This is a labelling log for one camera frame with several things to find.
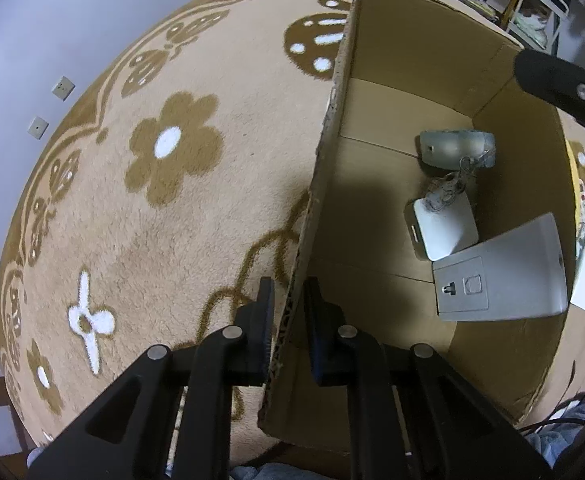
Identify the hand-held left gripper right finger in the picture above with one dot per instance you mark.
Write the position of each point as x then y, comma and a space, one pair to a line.
320, 355

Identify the white remote control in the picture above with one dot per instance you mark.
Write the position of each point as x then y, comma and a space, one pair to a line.
584, 210

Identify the large white panel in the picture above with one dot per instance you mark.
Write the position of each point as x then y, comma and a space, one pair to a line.
512, 275

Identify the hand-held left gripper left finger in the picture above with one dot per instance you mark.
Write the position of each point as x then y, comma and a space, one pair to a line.
260, 340

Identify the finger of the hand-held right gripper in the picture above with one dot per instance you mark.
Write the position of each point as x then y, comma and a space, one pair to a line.
557, 80

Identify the white rolling cart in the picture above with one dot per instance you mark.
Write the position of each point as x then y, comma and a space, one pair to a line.
559, 30

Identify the small white rounded device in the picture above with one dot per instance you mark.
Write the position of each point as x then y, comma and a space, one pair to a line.
447, 232

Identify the cardboard box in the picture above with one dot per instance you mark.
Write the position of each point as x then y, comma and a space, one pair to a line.
372, 240

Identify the green tissue pack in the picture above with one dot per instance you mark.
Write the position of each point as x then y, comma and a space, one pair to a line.
532, 24

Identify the white wall socket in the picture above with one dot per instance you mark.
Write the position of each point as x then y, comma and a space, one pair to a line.
38, 128
63, 88

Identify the light blue power bank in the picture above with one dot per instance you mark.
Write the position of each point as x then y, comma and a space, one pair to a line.
447, 147

